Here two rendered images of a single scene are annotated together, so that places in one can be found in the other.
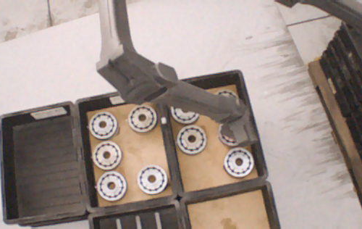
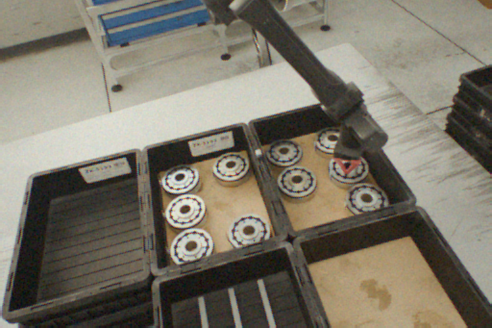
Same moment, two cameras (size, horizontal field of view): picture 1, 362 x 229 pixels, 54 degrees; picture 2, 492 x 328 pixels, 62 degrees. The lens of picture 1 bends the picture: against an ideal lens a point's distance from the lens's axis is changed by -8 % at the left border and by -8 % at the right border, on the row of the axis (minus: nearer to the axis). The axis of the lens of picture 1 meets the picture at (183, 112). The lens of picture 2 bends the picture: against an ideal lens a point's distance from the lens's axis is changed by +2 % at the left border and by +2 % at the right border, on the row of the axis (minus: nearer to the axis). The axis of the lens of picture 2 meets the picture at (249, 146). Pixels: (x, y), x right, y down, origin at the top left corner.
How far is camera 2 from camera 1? 0.56 m
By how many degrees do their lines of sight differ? 25
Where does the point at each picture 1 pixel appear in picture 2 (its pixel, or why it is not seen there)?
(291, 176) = (449, 235)
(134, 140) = (222, 194)
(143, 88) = not seen: outside the picture
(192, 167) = (304, 216)
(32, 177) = (69, 259)
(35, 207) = not seen: hidden behind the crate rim
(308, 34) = not seen: hidden behind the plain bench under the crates
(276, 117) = (402, 168)
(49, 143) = (103, 213)
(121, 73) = not seen: outside the picture
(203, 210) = (329, 270)
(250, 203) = (400, 255)
